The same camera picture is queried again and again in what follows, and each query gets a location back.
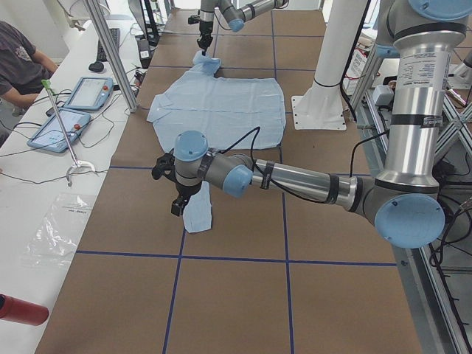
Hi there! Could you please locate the black labelled box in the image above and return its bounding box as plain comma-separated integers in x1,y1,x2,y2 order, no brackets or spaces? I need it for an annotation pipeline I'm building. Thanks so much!
136,38,153,69

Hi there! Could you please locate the white pedestal column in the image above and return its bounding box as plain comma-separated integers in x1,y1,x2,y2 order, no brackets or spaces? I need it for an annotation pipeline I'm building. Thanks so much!
291,0,369,131

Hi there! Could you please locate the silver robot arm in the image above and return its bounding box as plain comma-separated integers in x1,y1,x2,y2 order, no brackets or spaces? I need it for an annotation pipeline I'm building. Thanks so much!
151,1,471,249
188,0,289,55

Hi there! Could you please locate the aluminium lattice frame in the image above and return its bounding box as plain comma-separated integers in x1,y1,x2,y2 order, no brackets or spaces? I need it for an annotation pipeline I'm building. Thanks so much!
350,36,472,354

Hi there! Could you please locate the black keyboard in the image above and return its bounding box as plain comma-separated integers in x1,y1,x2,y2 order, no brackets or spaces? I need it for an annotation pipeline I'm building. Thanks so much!
96,27,121,63

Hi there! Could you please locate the clear plastic bag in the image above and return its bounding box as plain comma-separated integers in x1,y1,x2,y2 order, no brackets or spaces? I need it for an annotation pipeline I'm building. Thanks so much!
21,193,97,268

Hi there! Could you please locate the upper blue teach pendant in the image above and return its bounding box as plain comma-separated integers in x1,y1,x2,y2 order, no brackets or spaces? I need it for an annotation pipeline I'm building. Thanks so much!
63,77,114,111

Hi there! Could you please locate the purple reacher grabber stick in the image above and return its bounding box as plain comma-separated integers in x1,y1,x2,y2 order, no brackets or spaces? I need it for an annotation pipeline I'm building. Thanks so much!
41,80,97,187

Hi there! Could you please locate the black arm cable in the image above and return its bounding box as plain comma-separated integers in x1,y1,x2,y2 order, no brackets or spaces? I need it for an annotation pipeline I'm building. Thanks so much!
217,126,392,185

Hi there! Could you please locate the seated person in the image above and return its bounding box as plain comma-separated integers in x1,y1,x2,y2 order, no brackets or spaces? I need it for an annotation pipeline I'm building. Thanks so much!
1,21,58,109

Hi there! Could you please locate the lower blue teach pendant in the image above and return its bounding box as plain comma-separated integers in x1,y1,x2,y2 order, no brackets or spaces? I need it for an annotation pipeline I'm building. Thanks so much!
27,108,91,153

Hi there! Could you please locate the red bottle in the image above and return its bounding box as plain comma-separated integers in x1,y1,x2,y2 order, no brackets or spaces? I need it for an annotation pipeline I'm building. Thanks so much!
1,294,49,326

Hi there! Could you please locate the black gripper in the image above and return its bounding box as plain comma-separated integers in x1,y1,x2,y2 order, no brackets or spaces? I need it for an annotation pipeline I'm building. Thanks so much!
152,150,201,217
187,15,213,52

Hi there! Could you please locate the aluminium frame post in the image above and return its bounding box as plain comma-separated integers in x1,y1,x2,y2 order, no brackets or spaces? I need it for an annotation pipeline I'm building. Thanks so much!
83,0,138,113

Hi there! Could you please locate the blue teach pendant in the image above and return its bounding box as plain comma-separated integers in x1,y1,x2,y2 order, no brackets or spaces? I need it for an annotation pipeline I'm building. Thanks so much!
27,108,91,153
63,77,114,111

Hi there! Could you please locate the black computer mouse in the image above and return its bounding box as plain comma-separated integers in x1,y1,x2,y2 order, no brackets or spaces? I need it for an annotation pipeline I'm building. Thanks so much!
88,61,105,73

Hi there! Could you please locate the light blue button-up shirt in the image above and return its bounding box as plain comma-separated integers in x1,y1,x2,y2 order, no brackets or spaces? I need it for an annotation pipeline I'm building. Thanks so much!
147,52,286,233

